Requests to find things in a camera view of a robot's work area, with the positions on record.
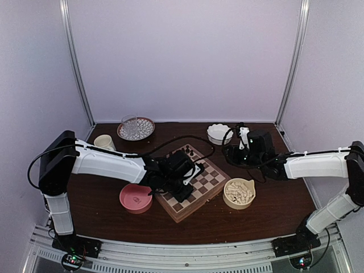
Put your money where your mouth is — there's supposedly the pink bowl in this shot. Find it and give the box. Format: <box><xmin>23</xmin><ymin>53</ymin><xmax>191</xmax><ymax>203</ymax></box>
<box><xmin>119</xmin><ymin>184</ymin><xmax>153</xmax><ymax>214</ymax></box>

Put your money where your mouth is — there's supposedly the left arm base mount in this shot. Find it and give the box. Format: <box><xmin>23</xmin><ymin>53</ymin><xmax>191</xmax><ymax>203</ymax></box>
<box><xmin>52</xmin><ymin>233</ymin><xmax>102</xmax><ymax>271</ymax></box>

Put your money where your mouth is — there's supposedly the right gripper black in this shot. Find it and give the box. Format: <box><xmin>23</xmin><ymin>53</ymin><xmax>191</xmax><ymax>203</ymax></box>
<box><xmin>222</xmin><ymin>144</ymin><xmax>265</xmax><ymax>172</ymax></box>

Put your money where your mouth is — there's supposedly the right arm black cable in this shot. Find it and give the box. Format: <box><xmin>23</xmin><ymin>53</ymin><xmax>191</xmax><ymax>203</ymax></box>
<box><xmin>221</xmin><ymin>126</ymin><xmax>268</xmax><ymax>184</ymax></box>

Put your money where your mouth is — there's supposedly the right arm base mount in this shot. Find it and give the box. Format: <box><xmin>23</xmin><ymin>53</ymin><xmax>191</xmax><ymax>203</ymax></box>
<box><xmin>272</xmin><ymin>234</ymin><xmax>321</xmax><ymax>271</ymax></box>

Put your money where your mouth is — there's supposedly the cream spouted bowl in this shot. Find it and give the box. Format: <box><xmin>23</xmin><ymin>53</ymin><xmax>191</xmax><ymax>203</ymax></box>
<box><xmin>223</xmin><ymin>178</ymin><xmax>256</xmax><ymax>210</ymax></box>

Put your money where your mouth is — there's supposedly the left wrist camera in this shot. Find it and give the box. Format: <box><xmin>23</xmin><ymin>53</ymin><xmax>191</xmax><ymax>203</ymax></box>
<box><xmin>183</xmin><ymin>163</ymin><xmax>205</xmax><ymax>185</ymax></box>

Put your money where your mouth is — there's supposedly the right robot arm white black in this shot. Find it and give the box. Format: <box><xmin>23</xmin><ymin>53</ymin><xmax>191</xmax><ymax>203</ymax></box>
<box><xmin>222</xmin><ymin>127</ymin><xmax>363</xmax><ymax>251</ymax></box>

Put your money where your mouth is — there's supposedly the clear drinking glass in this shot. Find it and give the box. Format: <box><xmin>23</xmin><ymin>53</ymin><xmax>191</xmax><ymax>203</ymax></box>
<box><xmin>122</xmin><ymin>114</ymin><xmax>138</xmax><ymax>137</ymax></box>

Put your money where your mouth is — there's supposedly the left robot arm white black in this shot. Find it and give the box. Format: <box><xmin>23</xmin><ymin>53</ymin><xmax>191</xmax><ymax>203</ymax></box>
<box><xmin>31</xmin><ymin>130</ymin><xmax>202</xmax><ymax>253</ymax></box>

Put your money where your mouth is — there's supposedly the cream ribbed mug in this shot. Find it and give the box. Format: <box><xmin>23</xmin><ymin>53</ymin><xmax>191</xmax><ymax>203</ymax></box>
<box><xmin>93</xmin><ymin>134</ymin><xmax>116</xmax><ymax>151</ymax></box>

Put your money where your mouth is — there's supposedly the left aluminium frame post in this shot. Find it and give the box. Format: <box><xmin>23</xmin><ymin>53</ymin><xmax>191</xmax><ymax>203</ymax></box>
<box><xmin>59</xmin><ymin>0</ymin><xmax>96</xmax><ymax>127</ymax></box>

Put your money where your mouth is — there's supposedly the patterned ceramic plate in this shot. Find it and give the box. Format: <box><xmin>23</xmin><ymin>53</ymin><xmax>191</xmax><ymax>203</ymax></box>
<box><xmin>117</xmin><ymin>117</ymin><xmax>155</xmax><ymax>141</ymax></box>

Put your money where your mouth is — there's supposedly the wooden chess board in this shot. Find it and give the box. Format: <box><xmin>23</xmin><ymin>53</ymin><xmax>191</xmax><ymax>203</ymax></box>
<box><xmin>155</xmin><ymin>144</ymin><xmax>230</xmax><ymax>223</ymax></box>

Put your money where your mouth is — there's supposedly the right aluminium frame post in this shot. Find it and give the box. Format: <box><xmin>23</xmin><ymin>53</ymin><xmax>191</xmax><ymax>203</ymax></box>
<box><xmin>275</xmin><ymin>0</ymin><xmax>310</xmax><ymax>127</ymax></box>

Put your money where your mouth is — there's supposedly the white scalloped bowl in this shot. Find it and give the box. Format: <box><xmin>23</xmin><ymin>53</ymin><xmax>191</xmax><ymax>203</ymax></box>
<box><xmin>207</xmin><ymin>123</ymin><xmax>230</xmax><ymax>146</ymax></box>

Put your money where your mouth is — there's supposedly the aluminium frame post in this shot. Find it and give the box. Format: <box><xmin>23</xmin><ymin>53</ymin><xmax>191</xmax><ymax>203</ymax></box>
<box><xmin>275</xmin><ymin>0</ymin><xmax>310</xmax><ymax>127</ymax></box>
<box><xmin>59</xmin><ymin>0</ymin><xmax>96</xmax><ymax>127</ymax></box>

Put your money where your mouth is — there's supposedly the front aluminium rail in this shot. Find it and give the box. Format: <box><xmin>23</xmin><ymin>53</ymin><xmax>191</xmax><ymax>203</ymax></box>
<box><xmin>28</xmin><ymin>224</ymin><xmax>350</xmax><ymax>273</ymax></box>

